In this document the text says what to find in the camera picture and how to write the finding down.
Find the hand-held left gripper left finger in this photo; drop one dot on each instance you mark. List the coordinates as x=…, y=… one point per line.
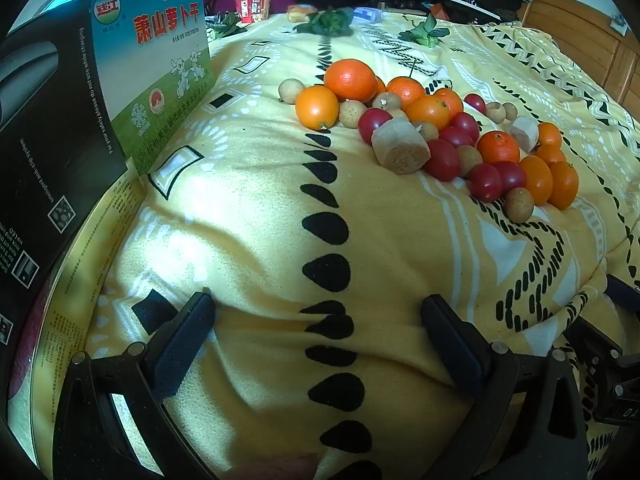
x=186, y=340

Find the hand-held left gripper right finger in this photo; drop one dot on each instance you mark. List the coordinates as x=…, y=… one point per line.
x=452, y=342

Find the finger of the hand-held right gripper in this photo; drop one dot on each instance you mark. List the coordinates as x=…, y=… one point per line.
x=600, y=340
x=625, y=290

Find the pile of longans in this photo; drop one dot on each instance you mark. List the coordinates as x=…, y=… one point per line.
x=519, y=204

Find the small pale sugarcane piece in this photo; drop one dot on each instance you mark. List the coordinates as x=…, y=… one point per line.
x=522, y=132

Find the pile of small oranges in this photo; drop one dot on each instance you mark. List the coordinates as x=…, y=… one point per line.
x=497, y=147

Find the thick brown sugarcane piece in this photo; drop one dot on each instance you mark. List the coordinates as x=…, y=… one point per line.
x=400, y=147

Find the smooth yellowish orange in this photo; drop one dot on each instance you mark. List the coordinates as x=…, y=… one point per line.
x=316, y=107

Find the large deep-coloured orange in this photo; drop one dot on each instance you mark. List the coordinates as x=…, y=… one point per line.
x=350, y=80

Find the person's left hand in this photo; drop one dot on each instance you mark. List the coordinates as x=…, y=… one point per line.
x=280, y=467

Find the yellow printed blanket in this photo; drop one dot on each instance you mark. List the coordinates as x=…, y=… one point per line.
x=350, y=260

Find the yellow printed box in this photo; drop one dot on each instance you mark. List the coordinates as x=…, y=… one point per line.
x=95, y=240

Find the black printed box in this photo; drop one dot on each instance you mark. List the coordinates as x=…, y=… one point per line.
x=45, y=135

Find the wooden headboard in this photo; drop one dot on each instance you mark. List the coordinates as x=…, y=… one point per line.
x=585, y=35

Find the green and blue carton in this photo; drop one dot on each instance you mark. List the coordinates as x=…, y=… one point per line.
x=160, y=60

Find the green leafy vegetable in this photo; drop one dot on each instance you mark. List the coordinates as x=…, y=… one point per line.
x=325, y=22
x=225, y=25

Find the small orange box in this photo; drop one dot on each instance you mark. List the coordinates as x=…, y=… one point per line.
x=437, y=11

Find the red instant noodle cup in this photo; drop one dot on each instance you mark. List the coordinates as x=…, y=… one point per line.
x=253, y=9

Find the blue packet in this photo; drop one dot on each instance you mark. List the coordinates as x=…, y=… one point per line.
x=367, y=14

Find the bread bun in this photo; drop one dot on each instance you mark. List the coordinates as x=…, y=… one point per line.
x=301, y=12

